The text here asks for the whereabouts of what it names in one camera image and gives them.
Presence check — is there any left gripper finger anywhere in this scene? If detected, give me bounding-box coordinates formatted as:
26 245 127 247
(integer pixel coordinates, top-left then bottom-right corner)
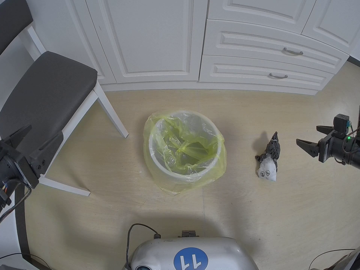
28 132 64 177
6 124 32 151

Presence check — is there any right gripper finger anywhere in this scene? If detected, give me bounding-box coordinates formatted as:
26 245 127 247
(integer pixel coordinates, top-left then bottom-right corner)
316 125 335 136
296 139 320 158

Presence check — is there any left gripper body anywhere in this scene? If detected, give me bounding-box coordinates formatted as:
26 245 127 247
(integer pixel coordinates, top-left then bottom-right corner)
0 141 40 189

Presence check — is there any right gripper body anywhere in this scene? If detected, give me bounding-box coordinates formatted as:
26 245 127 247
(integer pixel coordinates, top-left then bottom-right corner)
318 135 360 169

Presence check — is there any yellow plastic bag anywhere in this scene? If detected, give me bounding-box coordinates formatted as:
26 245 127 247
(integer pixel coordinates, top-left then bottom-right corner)
143 110 227 195

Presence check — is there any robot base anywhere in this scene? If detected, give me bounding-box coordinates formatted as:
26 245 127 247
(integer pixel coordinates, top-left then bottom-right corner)
124 229 259 270

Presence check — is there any crumpled black plastic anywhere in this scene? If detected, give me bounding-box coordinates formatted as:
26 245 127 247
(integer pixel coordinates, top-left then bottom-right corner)
254 132 282 175

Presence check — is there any white trash bin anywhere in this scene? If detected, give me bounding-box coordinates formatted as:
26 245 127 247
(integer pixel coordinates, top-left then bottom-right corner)
148 110 221 183

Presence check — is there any white chair with grey cushions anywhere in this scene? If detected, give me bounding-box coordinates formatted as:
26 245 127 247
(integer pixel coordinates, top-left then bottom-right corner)
0 0 129 197

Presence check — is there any white wardrobe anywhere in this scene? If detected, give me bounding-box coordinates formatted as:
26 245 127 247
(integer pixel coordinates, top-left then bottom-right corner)
58 0 360 96

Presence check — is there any black cable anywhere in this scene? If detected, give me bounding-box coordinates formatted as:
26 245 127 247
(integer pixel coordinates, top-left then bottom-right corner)
0 184 32 223
125 223 162 270

